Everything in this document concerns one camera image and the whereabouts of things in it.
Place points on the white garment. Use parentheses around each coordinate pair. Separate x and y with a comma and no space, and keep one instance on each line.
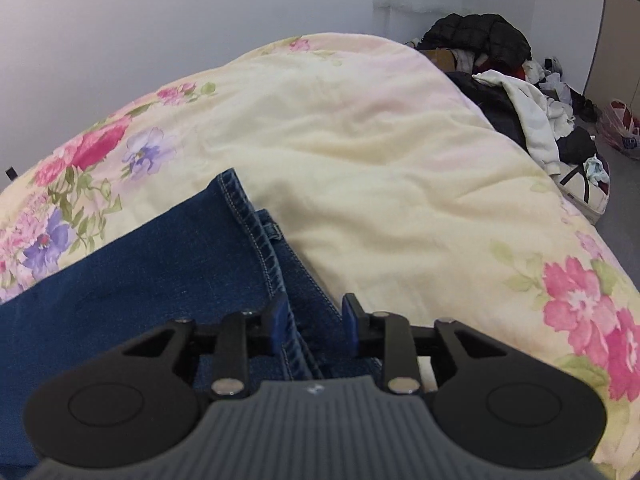
(530,110)

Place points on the red white plastic bag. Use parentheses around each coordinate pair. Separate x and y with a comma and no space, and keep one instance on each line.
(622,127)

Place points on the cardboard board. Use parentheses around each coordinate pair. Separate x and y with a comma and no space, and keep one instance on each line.
(612,45)

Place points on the blue denim pants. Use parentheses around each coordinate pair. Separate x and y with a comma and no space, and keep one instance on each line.
(150,270)

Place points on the pile of clothes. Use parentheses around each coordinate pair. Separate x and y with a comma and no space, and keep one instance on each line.
(560,85)

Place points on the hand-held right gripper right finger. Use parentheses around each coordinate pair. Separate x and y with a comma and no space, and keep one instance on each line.
(352,325)

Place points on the small black object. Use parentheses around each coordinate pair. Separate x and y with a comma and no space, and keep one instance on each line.
(10,173)

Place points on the floral blanket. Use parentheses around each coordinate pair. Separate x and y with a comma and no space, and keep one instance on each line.
(380,170)

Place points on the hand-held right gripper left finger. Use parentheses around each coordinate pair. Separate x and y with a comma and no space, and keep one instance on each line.
(279,325)

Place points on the black white bag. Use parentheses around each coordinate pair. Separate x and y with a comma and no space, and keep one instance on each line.
(585,185)

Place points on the black puffer jacket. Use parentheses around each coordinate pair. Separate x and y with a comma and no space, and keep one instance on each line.
(475,32)

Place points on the dark garment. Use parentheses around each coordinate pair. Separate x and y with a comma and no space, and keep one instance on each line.
(490,105)

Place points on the brown cardboard box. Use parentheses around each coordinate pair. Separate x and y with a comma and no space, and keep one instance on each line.
(442,59)

